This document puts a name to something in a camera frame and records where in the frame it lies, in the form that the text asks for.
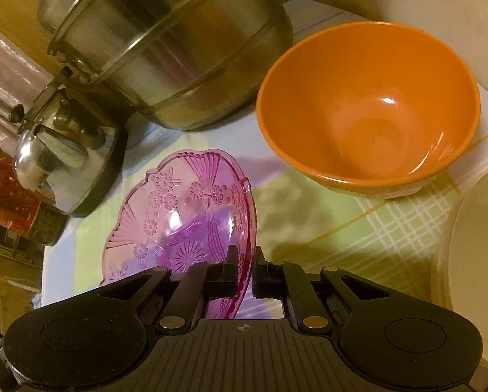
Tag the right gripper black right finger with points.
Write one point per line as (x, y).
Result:
(288, 283)

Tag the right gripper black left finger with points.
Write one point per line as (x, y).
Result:
(194, 289)

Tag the pink glass plate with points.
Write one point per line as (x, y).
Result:
(188, 210)

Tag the white ribbed bowl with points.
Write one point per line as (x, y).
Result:
(459, 279)

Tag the checkered tablecloth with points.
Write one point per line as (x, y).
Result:
(389, 241)

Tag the stainless steel kettle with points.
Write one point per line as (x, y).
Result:
(69, 151)

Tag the orange plastic bowl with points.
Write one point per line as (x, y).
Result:
(369, 108)

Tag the cooking oil bottle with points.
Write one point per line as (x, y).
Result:
(25, 214)

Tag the stainless steel steamer pot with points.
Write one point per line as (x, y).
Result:
(182, 63)

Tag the beige curtain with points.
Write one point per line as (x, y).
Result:
(21, 81)

